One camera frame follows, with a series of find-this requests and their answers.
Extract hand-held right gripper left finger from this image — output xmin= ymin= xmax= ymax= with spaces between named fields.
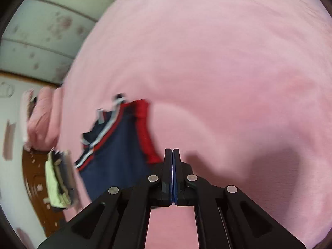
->
xmin=38 ymin=148 xmax=173 ymax=249

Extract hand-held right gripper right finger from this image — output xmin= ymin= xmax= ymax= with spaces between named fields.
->
xmin=172 ymin=148 xmax=307 ymax=249

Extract navy and red baseball jacket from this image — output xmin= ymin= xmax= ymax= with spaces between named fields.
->
xmin=75 ymin=93 xmax=166 ymax=208

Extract pile of dark folded clothes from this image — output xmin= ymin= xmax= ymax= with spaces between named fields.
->
xmin=50 ymin=150 xmax=76 ymax=204

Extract stack of folded clothes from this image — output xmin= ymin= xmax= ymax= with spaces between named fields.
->
xmin=45 ymin=152 xmax=72 ymax=208

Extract pink bed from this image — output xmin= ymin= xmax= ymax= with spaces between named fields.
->
xmin=58 ymin=0 xmax=332 ymax=249

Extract carved wooden headboard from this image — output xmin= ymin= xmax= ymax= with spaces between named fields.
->
xmin=22 ymin=149 xmax=68 ymax=238

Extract folded pink quilt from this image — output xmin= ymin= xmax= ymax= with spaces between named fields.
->
xmin=27 ymin=87 xmax=64 ymax=151

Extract pink pillow with lace trim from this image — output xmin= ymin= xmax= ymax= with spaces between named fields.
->
xmin=20 ymin=89 xmax=35 ymax=151

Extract floral wardrobe doors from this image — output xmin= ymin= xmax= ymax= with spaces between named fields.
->
xmin=0 ymin=0 xmax=130 ymax=87

